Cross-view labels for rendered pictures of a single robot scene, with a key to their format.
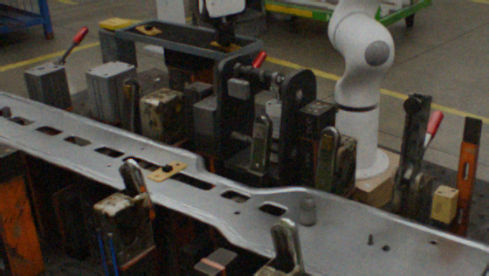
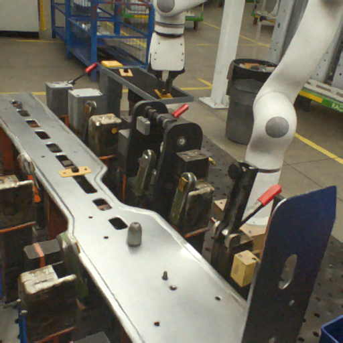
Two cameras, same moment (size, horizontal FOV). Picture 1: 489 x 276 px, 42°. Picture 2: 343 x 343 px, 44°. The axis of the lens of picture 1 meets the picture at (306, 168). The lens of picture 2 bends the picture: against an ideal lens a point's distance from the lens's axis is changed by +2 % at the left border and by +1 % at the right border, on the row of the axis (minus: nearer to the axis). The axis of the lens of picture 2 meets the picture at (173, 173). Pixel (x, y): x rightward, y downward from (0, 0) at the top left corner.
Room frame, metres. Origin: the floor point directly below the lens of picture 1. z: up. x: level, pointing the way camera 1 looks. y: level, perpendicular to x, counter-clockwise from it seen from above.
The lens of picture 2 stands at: (0.30, -0.33, 1.55)
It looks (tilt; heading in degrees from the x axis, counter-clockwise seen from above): 27 degrees down; 22
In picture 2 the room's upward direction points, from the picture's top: 7 degrees clockwise
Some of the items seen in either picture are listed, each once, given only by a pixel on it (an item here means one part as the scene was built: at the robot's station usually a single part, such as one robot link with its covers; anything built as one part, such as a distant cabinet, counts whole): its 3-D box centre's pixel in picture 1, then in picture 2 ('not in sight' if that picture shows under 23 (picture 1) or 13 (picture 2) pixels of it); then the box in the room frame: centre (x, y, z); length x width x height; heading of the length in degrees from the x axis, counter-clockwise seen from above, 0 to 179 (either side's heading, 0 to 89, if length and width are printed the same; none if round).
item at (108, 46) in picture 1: (127, 105); (110, 122); (1.69, 0.51, 0.92); 0.08 x 0.08 x 0.44; 57
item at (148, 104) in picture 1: (168, 169); (102, 173); (1.36, 0.33, 0.89); 0.13 x 0.11 x 0.38; 147
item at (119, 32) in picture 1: (188, 37); (145, 83); (1.55, 0.30, 1.16); 0.37 x 0.14 x 0.02; 57
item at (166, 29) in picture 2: not in sight; (169, 27); (1.47, 0.19, 1.36); 0.09 x 0.08 x 0.03; 132
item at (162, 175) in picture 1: (167, 169); (75, 170); (1.15, 0.28, 1.01); 0.08 x 0.04 x 0.01; 148
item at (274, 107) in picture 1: (266, 168); (157, 192); (1.26, 0.09, 0.94); 0.18 x 0.13 x 0.49; 57
